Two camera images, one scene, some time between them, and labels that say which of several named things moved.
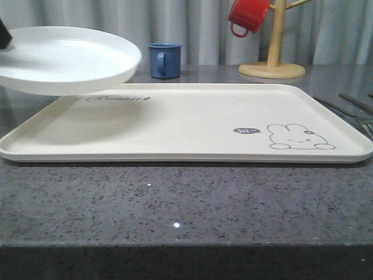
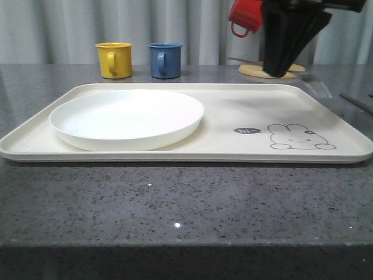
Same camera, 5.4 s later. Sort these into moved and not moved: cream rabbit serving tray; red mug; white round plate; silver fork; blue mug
Moved: white round plate; silver fork
Not moved: blue mug; cream rabbit serving tray; red mug
